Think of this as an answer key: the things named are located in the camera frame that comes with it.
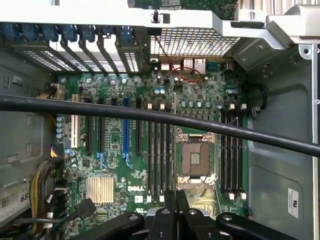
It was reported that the white case sticker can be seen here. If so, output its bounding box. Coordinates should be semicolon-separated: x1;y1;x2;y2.
287;187;301;220

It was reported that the yellow and black wire bundle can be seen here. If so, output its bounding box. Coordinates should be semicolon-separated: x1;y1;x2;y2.
28;159;59;236

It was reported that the grey cable clip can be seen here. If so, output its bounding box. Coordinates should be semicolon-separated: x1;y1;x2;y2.
251;105;263;118

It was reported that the thin metal locking lever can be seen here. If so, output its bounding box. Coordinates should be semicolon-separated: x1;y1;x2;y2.
226;116;240;127

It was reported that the grey PC case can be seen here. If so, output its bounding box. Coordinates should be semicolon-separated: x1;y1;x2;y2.
0;0;320;240

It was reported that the green motherboard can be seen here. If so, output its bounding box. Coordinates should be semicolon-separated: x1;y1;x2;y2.
55;57;252;240

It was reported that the perforated metal slot cover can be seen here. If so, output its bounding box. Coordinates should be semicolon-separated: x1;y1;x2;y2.
116;41;140;74

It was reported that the white expansion slot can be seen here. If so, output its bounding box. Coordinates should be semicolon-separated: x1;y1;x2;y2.
71;93;82;149

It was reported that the thick black cable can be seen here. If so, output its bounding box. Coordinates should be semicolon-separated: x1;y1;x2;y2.
0;94;320;158

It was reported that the silver finned heat sink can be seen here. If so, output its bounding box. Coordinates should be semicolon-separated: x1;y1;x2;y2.
86;176;115;205

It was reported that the CPU socket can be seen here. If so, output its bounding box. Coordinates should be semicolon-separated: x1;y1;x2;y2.
174;127;218;191

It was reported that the blue expansion slot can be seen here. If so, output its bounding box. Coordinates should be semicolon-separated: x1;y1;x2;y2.
123;96;131;155

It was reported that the long black expansion slot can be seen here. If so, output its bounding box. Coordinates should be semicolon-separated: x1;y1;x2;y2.
85;114;93;154
97;97;105;154
135;97;143;154

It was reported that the RAM slot with white clips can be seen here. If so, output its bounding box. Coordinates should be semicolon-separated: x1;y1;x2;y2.
226;103;235;201
238;103;248;201
159;102;166;203
146;102;153;203

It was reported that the black main power connector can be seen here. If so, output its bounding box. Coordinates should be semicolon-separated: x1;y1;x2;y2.
49;143;65;159

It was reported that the black RAM slot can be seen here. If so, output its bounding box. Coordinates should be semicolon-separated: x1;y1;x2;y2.
153;117;160;198
166;118;174;193
220;109;227;193
233;109;240;193

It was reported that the red and black twisted wire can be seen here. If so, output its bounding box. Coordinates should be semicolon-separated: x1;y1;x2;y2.
154;34;202;85

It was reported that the silver labelled power supply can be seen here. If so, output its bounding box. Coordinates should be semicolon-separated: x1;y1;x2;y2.
0;179;33;223

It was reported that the teal serial port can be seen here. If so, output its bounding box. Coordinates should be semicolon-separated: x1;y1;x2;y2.
206;62;224;71

